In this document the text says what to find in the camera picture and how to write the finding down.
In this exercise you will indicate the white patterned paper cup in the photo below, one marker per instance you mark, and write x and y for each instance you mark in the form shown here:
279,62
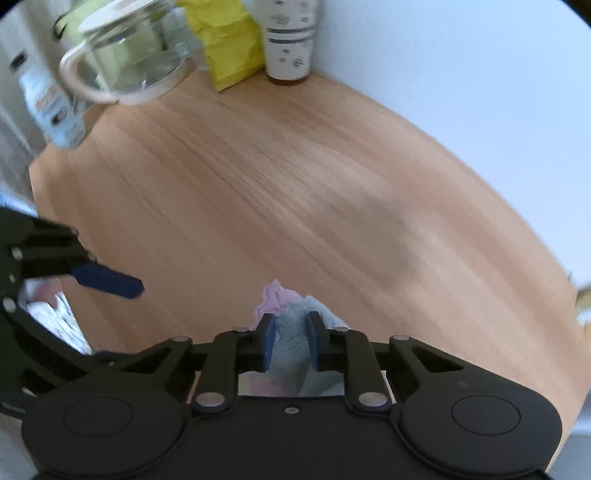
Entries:
291,41

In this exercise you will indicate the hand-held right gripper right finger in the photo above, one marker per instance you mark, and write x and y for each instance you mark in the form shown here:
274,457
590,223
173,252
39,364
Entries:
315,344

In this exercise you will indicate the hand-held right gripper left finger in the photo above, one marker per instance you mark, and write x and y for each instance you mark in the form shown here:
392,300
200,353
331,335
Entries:
268,344

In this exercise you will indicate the small white labelled bottle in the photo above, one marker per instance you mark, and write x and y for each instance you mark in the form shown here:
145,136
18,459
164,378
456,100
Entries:
51,106

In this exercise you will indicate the glass pitcher with beige lid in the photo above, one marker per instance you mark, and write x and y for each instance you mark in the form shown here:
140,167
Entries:
134,50

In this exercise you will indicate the pale green object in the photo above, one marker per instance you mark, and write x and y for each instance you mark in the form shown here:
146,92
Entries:
69,25

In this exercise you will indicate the white clutter pile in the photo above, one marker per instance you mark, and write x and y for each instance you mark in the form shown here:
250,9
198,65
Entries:
55,318

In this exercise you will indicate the grey pink cleaning cloth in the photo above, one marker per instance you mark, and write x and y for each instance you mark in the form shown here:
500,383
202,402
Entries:
291,341

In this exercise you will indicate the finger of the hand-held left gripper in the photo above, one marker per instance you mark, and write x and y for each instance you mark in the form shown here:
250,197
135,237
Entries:
111,281
46,341

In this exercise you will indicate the crumpled yellow bag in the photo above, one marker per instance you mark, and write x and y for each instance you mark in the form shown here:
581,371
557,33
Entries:
226,46

